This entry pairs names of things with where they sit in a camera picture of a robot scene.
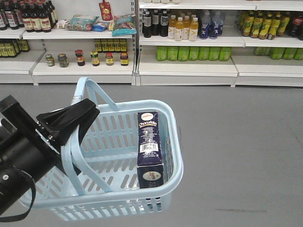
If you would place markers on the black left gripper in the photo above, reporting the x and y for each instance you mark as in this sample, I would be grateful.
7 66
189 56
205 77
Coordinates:
61 123

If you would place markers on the light blue plastic basket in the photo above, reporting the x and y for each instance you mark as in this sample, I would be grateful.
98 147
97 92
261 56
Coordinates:
101 178

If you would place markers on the dark blue Chocofello cookie box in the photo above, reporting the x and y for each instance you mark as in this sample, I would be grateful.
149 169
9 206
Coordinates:
150 166

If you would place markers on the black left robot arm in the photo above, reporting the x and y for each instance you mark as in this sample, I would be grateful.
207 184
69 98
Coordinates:
30 148

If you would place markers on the white supermarket shelf unit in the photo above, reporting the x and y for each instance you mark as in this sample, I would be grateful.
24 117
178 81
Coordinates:
62 56

